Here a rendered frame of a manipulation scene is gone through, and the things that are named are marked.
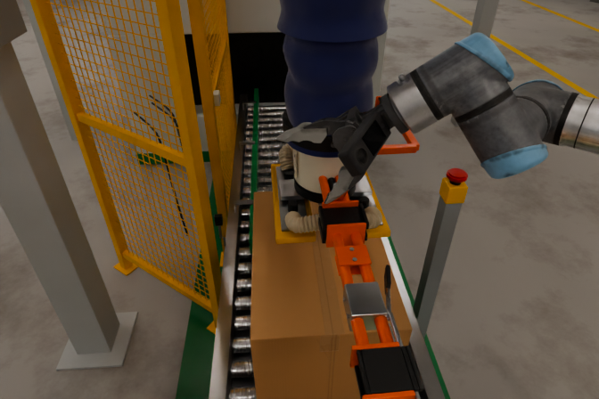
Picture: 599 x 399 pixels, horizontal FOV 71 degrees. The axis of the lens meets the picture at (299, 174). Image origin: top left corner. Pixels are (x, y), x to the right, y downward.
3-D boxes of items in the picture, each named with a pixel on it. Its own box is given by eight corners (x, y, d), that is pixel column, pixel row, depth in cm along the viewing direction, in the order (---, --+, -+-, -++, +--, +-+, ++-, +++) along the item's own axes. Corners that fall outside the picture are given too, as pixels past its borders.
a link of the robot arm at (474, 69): (523, 82, 59) (487, 20, 58) (440, 128, 63) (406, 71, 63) (512, 81, 67) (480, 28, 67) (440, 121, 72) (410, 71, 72)
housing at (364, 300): (340, 299, 78) (342, 283, 75) (376, 297, 79) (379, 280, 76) (348, 332, 72) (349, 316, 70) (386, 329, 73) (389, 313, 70)
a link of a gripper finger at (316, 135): (281, 130, 78) (331, 133, 76) (274, 142, 72) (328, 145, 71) (281, 114, 76) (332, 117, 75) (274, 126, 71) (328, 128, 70)
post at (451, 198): (403, 345, 206) (442, 176, 149) (416, 344, 206) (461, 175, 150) (406, 357, 200) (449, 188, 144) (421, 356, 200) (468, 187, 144)
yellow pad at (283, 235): (270, 168, 132) (270, 155, 129) (302, 166, 133) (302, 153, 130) (275, 245, 104) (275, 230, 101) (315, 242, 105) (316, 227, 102)
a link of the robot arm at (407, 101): (441, 128, 65) (409, 77, 62) (413, 143, 67) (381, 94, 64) (434, 110, 73) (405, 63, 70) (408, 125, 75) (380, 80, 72)
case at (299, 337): (259, 269, 173) (253, 191, 151) (356, 264, 176) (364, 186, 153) (258, 421, 124) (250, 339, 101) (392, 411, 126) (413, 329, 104)
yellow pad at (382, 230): (331, 166, 134) (331, 152, 131) (361, 164, 134) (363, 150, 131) (351, 240, 106) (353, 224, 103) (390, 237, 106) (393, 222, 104)
